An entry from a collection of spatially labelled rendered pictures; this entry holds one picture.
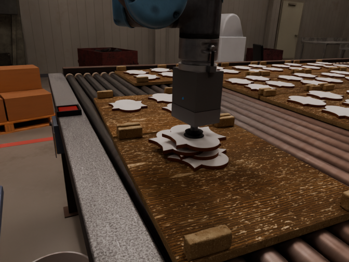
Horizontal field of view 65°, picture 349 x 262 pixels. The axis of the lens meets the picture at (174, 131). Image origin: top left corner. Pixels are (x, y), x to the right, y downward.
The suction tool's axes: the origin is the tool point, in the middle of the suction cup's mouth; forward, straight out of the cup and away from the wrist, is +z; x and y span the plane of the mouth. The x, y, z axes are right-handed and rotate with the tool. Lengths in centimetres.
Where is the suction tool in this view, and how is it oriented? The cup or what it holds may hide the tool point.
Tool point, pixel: (193, 140)
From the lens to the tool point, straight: 58.9
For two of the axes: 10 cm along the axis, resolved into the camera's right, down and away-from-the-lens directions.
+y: -5.2, -3.1, 7.9
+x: -8.5, 1.6, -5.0
